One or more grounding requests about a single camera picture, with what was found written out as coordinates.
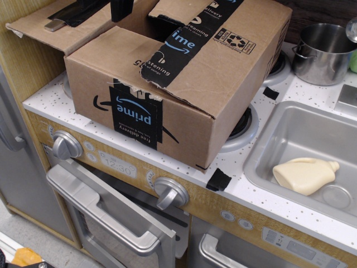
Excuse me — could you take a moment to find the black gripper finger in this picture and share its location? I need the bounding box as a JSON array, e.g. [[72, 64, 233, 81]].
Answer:
[[76, 0, 95, 9], [110, 0, 133, 22]]

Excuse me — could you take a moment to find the brown Amazon cardboard box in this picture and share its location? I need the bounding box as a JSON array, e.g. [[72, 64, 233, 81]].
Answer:
[[8, 1, 292, 172]]

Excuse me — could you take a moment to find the green toy object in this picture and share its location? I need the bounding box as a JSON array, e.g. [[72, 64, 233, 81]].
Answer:
[[349, 50, 357, 73]]

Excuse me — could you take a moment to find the black tape piece rear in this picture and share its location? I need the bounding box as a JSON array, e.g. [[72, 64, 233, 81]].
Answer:
[[263, 87, 279, 101]]

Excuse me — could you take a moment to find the silver oven knob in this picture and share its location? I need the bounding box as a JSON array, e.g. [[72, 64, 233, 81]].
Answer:
[[154, 177, 189, 210], [52, 130, 83, 160]]

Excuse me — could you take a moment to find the black tape piece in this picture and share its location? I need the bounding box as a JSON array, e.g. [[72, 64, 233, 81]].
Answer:
[[206, 169, 231, 192], [263, 87, 279, 101]]

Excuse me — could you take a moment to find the front grey stove burner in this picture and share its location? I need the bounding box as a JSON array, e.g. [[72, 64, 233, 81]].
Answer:
[[220, 104, 259, 153]]

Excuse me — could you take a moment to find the left silver oven knob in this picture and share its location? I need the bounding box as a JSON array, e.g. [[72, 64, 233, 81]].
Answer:
[[52, 130, 83, 160]]

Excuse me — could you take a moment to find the metal bar on left flap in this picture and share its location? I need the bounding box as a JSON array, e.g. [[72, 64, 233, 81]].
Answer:
[[44, 19, 66, 32]]

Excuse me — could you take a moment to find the cream toy detergent bottle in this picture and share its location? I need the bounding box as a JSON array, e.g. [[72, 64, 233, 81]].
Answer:
[[272, 157, 340, 196]]

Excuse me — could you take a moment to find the silver toy oven door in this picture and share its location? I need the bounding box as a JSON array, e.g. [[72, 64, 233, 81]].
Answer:
[[47, 160, 190, 267]]

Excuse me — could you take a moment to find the grey toy fridge door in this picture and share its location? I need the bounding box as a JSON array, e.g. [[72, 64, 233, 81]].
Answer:
[[1, 73, 73, 241]]

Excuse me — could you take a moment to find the black tape piece front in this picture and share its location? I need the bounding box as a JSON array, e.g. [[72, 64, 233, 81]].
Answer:
[[206, 169, 231, 192]]

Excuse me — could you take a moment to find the stainless steel pot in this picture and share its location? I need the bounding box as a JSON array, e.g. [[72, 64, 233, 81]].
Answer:
[[292, 23, 356, 86]]

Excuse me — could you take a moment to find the grey stove burner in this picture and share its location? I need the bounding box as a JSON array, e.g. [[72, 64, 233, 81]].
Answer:
[[220, 104, 259, 153], [262, 50, 291, 87]]

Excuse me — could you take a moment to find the shiny ladle bowl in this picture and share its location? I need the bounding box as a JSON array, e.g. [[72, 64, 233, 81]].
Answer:
[[345, 17, 357, 43]]

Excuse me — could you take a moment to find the silver toy sink basin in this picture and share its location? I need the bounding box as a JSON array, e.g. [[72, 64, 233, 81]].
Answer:
[[243, 101, 356, 226]]

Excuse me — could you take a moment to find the orange object on floor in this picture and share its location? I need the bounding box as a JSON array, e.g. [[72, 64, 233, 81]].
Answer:
[[11, 247, 42, 267]]

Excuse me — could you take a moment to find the rear grey stove burner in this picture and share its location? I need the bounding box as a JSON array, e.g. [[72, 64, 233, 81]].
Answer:
[[262, 50, 291, 87]]

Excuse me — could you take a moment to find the right silver oven knob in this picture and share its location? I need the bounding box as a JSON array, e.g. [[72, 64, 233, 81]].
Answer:
[[154, 177, 189, 210]]

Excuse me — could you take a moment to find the silver toy dishwasher door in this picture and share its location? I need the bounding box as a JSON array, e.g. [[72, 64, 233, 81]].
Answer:
[[188, 217, 349, 267]]

